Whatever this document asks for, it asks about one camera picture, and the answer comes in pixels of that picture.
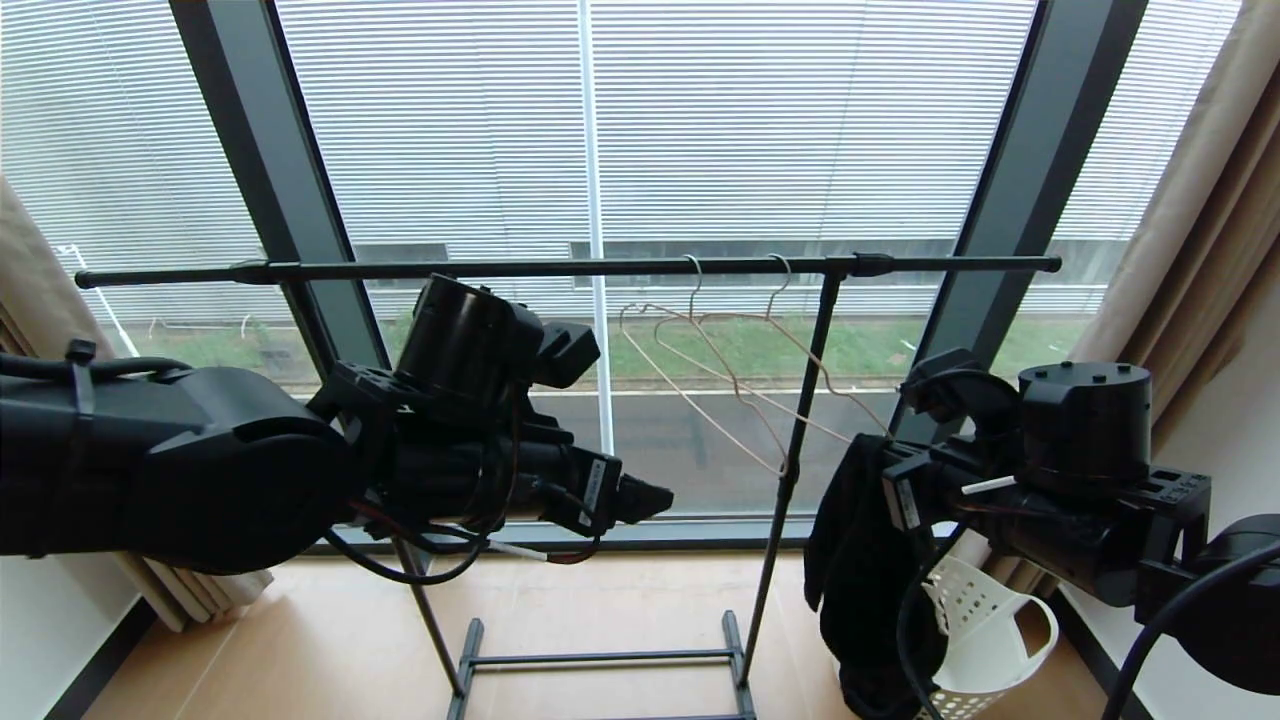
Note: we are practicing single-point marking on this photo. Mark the beige curtain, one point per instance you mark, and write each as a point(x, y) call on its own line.
point(1200, 250)
point(40, 290)

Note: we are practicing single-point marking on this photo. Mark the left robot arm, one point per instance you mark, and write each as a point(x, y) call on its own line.
point(150, 470)

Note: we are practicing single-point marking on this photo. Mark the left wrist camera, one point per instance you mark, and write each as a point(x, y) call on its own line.
point(568, 352)

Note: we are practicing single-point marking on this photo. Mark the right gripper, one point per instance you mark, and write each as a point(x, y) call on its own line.
point(1060, 545)

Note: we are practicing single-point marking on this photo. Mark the black clothes rack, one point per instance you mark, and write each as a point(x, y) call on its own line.
point(400, 270)

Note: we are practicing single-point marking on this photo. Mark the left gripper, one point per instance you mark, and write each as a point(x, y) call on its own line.
point(500, 480)

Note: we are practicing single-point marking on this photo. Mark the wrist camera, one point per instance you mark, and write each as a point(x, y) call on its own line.
point(950, 385)
point(568, 352)

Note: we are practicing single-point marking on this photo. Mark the pink clothes hanger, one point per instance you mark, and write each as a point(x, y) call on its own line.
point(845, 380)
point(692, 290)

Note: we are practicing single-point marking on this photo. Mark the black shorts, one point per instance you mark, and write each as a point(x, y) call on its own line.
point(860, 560)

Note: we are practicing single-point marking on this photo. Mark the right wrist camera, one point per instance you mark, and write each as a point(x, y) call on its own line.
point(950, 385)

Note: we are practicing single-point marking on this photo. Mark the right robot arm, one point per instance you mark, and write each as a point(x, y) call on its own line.
point(1085, 420)

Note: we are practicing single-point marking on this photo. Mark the window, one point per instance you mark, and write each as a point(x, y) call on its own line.
point(750, 120)

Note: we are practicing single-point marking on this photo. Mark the white laundry basket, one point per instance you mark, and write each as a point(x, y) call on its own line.
point(985, 640)

